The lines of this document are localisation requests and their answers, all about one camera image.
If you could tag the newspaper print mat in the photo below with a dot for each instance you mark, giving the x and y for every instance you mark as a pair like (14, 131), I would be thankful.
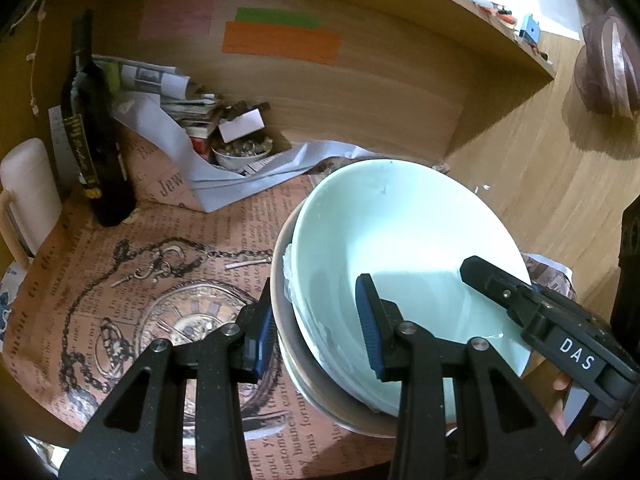
(150, 270)

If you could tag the grey bowl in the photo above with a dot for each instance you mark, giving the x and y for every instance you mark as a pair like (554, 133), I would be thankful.
(285, 355)

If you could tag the orange sticky note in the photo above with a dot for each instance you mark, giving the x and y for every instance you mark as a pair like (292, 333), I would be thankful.
(280, 42)

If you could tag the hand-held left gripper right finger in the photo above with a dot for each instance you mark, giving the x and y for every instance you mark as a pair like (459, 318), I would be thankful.
(371, 327)

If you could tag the stack of newspapers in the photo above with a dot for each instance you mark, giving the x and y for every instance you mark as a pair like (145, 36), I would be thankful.
(165, 90)

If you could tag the pink sticky note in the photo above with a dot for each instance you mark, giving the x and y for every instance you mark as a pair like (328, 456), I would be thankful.
(177, 17)

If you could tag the light green bowl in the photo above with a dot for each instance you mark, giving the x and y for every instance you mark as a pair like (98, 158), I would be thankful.
(410, 240)

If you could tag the striped mauve curtain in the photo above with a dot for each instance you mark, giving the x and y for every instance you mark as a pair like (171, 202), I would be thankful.
(607, 65)

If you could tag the small bowl of trinkets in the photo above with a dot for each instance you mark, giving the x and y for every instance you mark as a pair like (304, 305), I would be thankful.
(242, 155)

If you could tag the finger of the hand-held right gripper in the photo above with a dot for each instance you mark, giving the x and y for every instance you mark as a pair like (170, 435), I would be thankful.
(525, 305)

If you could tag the small white box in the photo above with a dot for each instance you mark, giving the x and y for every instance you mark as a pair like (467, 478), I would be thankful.
(240, 126)

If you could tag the green sticky note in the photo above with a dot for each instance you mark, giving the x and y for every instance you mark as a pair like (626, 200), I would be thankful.
(277, 18)

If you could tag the dark wine bottle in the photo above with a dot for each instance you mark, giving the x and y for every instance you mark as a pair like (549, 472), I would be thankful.
(92, 150)

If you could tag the blue pencil sharpener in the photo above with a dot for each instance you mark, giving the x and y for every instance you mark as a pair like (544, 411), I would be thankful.
(531, 29)

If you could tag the cream mug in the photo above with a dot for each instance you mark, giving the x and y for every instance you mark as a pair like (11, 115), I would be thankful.
(30, 190)

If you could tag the person's right hand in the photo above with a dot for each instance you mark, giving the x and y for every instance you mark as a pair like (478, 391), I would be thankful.
(557, 410)

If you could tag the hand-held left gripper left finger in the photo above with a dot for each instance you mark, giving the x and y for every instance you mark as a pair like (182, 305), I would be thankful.
(262, 332)

